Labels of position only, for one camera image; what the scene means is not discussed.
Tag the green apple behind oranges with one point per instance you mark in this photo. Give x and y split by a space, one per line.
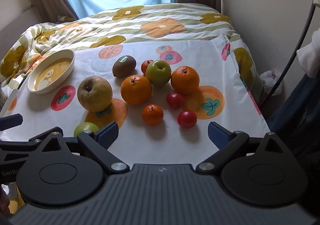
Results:
158 73

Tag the red cherry tomato middle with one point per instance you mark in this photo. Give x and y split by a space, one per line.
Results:
175 100

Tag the small mandarin orange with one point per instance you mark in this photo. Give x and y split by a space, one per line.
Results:
152 115

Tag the large brownish wrinkled apple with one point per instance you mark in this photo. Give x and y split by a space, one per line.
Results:
94 94

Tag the white plastic bag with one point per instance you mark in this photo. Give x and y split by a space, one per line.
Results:
269 79

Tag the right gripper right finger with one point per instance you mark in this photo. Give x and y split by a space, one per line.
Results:
229 145

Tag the large orange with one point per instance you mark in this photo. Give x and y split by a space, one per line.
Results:
136 90
185 80

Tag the red cherry tomato front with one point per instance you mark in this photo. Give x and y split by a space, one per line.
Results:
187 119

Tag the brown kiwi with sticker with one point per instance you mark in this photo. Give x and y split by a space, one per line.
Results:
124 66

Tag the floral striped quilt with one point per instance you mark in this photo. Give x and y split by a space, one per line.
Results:
164 22

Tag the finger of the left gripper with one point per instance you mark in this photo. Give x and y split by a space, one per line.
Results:
10 121
16 151

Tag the red tomato behind apple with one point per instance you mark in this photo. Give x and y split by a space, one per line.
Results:
145 65

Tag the red cherry tomato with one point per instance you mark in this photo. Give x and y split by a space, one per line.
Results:
187 119
175 100

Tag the small green apple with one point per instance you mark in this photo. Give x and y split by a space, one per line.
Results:
86 126

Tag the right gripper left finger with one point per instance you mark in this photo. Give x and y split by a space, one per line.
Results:
96 144

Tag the grey bed headboard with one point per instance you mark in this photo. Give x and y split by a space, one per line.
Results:
11 32

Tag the cream duck print bowl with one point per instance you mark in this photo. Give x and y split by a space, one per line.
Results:
51 72

